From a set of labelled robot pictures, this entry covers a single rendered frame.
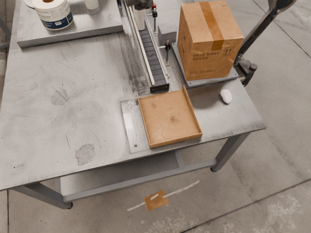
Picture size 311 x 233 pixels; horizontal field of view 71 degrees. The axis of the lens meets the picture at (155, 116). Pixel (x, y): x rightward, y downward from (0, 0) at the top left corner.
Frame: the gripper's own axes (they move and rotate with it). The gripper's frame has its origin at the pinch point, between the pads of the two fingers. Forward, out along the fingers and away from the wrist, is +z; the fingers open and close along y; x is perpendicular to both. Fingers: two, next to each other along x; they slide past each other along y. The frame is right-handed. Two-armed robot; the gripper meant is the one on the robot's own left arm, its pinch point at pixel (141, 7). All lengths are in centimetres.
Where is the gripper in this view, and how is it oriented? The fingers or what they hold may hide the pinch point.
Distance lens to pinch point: 136.7
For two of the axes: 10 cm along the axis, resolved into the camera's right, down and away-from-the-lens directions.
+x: 2.0, 9.6, 1.8
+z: -1.5, -1.5, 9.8
